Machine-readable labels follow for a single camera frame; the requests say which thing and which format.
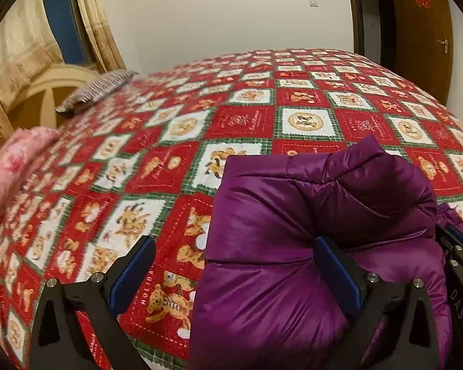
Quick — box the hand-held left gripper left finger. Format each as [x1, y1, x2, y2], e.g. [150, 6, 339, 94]
[30, 236, 157, 370]

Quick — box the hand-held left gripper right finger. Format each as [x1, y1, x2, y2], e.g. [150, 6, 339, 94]
[314, 236, 438, 370]

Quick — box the purple puffer jacket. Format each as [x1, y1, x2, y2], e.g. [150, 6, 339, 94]
[187, 134, 463, 370]

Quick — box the pink floral pillow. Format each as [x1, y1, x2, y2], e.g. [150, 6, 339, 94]
[0, 127, 60, 220]

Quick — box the grey patterned pillow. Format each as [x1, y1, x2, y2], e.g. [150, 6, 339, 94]
[55, 69, 140, 114]

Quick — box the brown wooden door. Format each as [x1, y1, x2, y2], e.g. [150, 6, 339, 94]
[390, 0, 454, 105]

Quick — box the red teddy bear printed bedspread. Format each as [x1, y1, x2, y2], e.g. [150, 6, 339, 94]
[0, 48, 463, 370]

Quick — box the cream curved headboard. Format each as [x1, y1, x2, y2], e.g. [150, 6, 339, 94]
[0, 65, 101, 162]

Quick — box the narrow beige patterned curtain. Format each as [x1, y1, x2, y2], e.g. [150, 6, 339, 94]
[73, 0, 126, 74]

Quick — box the wide beige patterned curtain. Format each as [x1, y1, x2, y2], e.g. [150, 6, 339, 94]
[0, 0, 64, 139]

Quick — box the blue window pane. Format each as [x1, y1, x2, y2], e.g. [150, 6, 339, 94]
[42, 0, 91, 66]

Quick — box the dark wooden door frame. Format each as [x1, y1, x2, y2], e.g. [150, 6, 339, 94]
[345, 0, 365, 55]

